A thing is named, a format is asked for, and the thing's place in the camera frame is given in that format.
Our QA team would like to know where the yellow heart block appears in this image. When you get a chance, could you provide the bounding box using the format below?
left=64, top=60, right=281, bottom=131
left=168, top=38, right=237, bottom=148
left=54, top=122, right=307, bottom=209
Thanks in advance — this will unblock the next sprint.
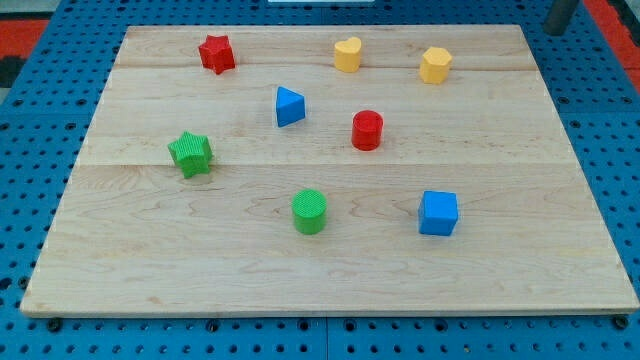
left=334, top=37, right=362, bottom=73

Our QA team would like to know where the light wooden board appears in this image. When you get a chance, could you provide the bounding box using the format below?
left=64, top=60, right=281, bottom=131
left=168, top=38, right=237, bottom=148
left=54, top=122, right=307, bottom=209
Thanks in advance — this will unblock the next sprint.
left=21, top=25, right=639, bottom=318

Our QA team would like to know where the red star block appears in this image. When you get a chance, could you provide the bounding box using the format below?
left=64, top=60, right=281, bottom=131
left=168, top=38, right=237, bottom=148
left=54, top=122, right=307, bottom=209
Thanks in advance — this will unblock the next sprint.
left=198, top=35, right=236, bottom=75

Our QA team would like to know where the red cylinder block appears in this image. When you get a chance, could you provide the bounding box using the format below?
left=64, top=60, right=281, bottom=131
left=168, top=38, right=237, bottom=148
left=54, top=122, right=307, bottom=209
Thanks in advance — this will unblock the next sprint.
left=351, top=110, right=384, bottom=151

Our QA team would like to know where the green star block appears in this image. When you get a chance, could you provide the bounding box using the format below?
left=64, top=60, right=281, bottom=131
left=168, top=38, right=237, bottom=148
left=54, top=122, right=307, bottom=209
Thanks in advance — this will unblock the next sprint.
left=167, top=131, right=213, bottom=179

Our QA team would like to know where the green cylinder block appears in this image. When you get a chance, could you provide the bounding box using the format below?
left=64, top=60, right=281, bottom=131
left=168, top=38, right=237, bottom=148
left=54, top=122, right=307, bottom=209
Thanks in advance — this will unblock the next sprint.
left=291, top=189, right=327, bottom=235

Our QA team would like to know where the blue triangle block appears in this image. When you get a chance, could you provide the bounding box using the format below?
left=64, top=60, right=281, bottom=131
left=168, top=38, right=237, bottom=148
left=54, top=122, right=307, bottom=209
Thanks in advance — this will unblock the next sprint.
left=275, top=87, right=306, bottom=127

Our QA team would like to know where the grey metal post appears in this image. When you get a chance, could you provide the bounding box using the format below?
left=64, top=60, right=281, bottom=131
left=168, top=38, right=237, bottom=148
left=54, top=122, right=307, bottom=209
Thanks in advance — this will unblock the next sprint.
left=542, top=0, right=579, bottom=36

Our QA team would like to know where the blue cube block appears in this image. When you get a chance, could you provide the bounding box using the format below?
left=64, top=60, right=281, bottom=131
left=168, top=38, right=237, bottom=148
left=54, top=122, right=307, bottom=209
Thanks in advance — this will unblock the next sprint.
left=418, top=190, right=459, bottom=236

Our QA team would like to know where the yellow hexagon block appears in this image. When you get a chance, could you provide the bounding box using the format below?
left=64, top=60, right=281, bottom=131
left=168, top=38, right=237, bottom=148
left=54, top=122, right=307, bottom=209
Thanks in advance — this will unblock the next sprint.
left=419, top=47, right=453, bottom=84

